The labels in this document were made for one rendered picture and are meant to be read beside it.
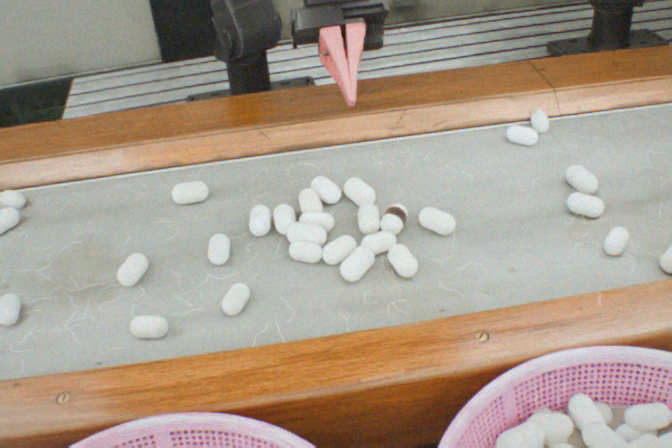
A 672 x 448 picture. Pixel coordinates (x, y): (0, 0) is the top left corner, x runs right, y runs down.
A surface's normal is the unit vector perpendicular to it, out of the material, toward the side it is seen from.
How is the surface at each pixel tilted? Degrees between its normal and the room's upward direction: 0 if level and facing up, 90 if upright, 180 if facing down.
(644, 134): 0
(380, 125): 45
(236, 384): 0
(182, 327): 0
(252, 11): 65
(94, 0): 90
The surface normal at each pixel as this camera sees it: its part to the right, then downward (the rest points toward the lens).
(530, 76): -0.07, -0.81
